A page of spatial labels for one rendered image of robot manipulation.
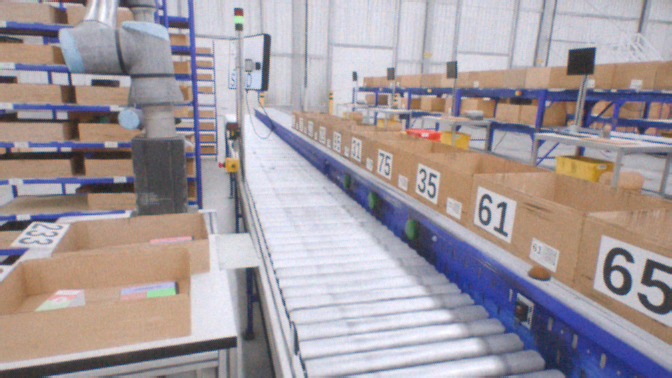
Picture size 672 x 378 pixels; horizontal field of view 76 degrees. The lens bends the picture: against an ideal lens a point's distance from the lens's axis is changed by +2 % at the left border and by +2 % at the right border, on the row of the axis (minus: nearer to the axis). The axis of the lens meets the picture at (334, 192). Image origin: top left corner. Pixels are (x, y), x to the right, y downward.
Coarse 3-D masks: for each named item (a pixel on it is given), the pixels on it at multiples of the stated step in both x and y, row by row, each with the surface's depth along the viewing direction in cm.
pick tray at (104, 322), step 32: (64, 256) 105; (96, 256) 108; (128, 256) 110; (160, 256) 112; (0, 288) 91; (32, 288) 104; (64, 288) 107; (96, 288) 109; (0, 320) 79; (32, 320) 80; (64, 320) 82; (96, 320) 84; (128, 320) 86; (160, 320) 88; (0, 352) 80; (32, 352) 82; (64, 352) 84
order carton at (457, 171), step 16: (416, 160) 156; (432, 160) 145; (448, 160) 163; (464, 160) 165; (480, 160) 166; (496, 160) 157; (416, 176) 157; (448, 176) 135; (464, 176) 126; (416, 192) 157; (448, 192) 135; (464, 192) 127; (432, 208) 146; (464, 208) 127; (464, 224) 127
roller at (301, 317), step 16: (368, 304) 107; (384, 304) 107; (400, 304) 108; (416, 304) 109; (432, 304) 110; (448, 304) 111; (464, 304) 112; (288, 320) 102; (304, 320) 101; (320, 320) 102; (336, 320) 103
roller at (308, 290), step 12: (408, 276) 124; (420, 276) 124; (432, 276) 125; (444, 276) 126; (288, 288) 114; (300, 288) 114; (312, 288) 115; (324, 288) 116; (336, 288) 116; (348, 288) 117; (360, 288) 118; (372, 288) 119; (384, 288) 120
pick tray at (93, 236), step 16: (80, 224) 132; (96, 224) 134; (112, 224) 136; (128, 224) 138; (144, 224) 139; (160, 224) 141; (176, 224) 143; (192, 224) 145; (64, 240) 120; (80, 240) 133; (96, 240) 135; (112, 240) 137; (128, 240) 139; (144, 240) 140; (192, 240) 118; (208, 240) 120; (192, 256) 119; (208, 256) 121; (192, 272) 120; (208, 272) 122
